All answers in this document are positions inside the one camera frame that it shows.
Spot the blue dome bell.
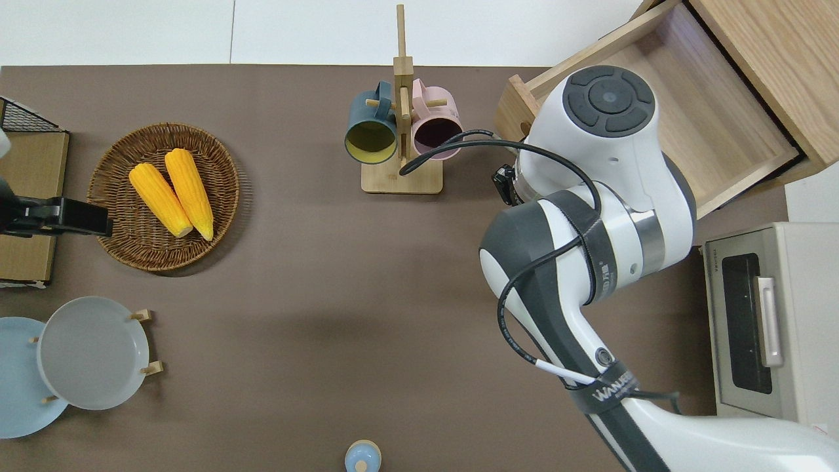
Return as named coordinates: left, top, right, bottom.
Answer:
left=345, top=439, right=382, bottom=472

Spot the brown table mat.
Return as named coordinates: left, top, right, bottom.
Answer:
left=0, top=64, right=790, bottom=472

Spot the grey plate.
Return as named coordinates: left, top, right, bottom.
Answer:
left=37, top=296, right=150, bottom=411

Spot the brown wicker basket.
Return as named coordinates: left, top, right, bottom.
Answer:
left=87, top=122, right=241, bottom=273

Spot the pink mug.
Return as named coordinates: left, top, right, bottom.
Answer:
left=411, top=79, right=464, bottom=161

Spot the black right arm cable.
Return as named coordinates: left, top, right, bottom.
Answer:
left=399, top=129, right=681, bottom=415

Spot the light wooden drawer cabinet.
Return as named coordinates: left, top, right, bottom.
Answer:
left=682, top=0, right=839, bottom=191

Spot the white toaster oven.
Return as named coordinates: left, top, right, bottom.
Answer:
left=703, top=222, right=839, bottom=435

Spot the wooden mug rack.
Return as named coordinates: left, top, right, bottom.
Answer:
left=361, top=3, right=448, bottom=195

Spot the light blue plate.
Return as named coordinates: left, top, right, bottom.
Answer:
left=0, top=317, right=69, bottom=439

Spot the wire mesh wooden shelf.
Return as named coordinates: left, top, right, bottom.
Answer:
left=0, top=95, right=70, bottom=289

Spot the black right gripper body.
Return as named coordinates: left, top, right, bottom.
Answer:
left=493, top=163, right=520, bottom=206

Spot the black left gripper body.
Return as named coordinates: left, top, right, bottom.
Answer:
left=0, top=176, right=20, bottom=238

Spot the wooden plate rack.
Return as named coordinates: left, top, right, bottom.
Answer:
left=28, top=308, right=165, bottom=405

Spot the wooden drawer with black handle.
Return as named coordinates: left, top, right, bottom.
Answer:
left=493, top=0, right=806, bottom=220

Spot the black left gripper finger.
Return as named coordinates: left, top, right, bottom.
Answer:
left=18, top=202, right=64, bottom=233
left=62, top=199, right=113, bottom=237

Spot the dark blue mug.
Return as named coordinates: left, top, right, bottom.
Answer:
left=345, top=81, right=399, bottom=165

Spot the yellow corn cob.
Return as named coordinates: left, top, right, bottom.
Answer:
left=164, top=148, right=215, bottom=241
left=128, top=163, right=195, bottom=238

